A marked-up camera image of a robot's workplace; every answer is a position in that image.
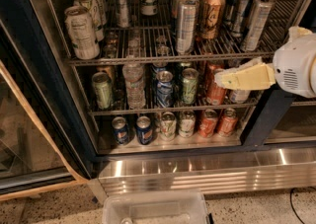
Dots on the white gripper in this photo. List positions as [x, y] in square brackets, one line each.
[296, 65]

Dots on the orange can middle shelf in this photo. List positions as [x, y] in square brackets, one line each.
[215, 95]

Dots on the orange lacroix can front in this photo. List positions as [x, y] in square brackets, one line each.
[211, 17]

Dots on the orange can bottom right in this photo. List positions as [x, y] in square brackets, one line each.
[227, 122]

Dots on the green lacroix can middle shelf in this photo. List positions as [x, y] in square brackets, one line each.
[189, 85]

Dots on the tall silver redbull can centre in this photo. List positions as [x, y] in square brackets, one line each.
[186, 25]

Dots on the orange can bottom left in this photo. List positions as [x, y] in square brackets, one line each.
[207, 123]

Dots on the white can bottom centre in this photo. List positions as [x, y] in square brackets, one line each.
[187, 123]

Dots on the blue can middle shelf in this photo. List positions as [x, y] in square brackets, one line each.
[164, 89]

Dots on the white green can bottom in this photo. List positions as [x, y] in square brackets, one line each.
[168, 126]

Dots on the white green can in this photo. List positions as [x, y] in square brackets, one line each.
[94, 10]
[168, 126]

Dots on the blue pepsi can right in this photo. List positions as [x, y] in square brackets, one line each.
[144, 130]

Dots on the blue pepsi can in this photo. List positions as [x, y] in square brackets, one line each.
[144, 130]
[120, 130]

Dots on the blue pepsi can left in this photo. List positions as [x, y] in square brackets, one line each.
[120, 130]

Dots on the green can middle shelf left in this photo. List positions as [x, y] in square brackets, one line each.
[102, 85]

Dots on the white can front left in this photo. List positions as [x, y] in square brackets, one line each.
[81, 31]

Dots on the open glass fridge door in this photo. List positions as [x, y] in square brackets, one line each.
[43, 122]

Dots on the dark bottle white label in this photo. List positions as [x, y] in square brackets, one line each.
[240, 96]

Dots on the clear water bottle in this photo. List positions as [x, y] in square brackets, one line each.
[134, 83]

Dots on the clear plastic bin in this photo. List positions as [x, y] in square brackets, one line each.
[156, 207]

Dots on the middle wire shelf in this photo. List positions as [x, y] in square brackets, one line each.
[121, 108]

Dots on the wire shelf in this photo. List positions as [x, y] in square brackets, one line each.
[149, 40]
[121, 108]

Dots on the top wire shelf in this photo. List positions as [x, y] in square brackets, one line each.
[149, 40]

